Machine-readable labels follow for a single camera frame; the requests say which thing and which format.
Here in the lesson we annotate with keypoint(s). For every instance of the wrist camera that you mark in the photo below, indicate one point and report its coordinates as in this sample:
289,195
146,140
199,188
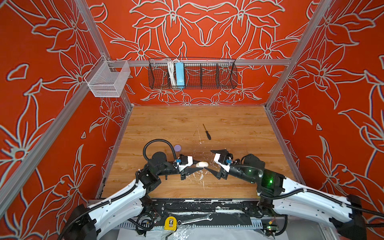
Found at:
224,161
183,162

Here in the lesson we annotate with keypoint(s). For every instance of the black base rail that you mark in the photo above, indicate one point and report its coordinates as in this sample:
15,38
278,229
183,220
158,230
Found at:
249,207

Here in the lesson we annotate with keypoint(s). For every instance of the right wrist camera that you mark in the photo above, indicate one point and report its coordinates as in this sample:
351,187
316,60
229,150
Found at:
224,161

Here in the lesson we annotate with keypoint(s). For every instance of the silver wrench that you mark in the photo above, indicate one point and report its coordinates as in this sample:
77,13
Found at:
204,218

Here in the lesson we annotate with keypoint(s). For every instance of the white mesh wall basket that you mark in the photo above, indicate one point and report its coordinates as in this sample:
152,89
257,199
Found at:
107,79

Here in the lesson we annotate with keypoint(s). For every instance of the black wire wall basket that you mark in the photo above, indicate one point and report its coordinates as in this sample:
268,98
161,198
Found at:
200,73

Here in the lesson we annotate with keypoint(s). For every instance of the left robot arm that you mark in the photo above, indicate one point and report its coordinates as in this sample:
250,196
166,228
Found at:
93,222

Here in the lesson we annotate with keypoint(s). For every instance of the yellow tape measure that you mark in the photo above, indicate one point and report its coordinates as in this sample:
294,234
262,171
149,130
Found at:
171,224

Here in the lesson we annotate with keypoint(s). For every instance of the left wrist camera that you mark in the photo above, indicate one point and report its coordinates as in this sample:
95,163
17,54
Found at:
183,162

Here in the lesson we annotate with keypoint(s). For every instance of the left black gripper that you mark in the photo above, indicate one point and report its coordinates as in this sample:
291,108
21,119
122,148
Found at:
190,171

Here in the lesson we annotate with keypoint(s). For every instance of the light blue power bank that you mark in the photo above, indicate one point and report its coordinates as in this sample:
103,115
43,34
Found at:
180,74

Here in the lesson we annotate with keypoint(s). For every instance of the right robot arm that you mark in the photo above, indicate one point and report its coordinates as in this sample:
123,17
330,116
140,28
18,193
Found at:
283,196

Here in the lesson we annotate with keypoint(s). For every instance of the black screwdriver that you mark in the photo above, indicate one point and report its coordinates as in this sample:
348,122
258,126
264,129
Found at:
207,133

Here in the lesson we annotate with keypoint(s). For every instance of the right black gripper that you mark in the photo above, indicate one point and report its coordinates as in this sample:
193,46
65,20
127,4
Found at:
219,175

